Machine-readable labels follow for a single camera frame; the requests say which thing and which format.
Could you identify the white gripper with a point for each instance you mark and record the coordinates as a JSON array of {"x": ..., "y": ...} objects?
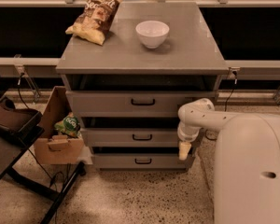
[{"x": 187, "y": 136}]

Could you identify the grey drawer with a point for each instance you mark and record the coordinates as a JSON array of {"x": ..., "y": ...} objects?
[
  {"x": 141, "y": 162},
  {"x": 130, "y": 103},
  {"x": 131, "y": 137}
]

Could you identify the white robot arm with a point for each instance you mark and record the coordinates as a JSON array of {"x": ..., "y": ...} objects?
[{"x": 247, "y": 161}]

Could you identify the grey drawer cabinet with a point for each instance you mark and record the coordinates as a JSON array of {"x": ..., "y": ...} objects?
[{"x": 188, "y": 60}]

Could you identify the grey bottom drawer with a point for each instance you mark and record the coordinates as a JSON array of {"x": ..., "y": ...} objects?
[{"x": 141, "y": 162}]

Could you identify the grey top drawer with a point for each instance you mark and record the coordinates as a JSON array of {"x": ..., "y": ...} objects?
[{"x": 130, "y": 103}]

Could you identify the green snack bag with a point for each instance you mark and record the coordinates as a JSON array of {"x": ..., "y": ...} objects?
[{"x": 69, "y": 125}]

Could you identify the white bowl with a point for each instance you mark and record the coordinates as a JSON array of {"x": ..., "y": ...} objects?
[{"x": 152, "y": 33}]

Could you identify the cardboard box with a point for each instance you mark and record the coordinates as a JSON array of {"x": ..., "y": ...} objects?
[{"x": 54, "y": 147}]

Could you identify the brown yellow chip bag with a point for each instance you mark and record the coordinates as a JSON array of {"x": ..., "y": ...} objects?
[{"x": 95, "y": 21}]

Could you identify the black tray on table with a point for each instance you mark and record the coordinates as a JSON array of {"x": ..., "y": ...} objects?
[{"x": 17, "y": 122}]

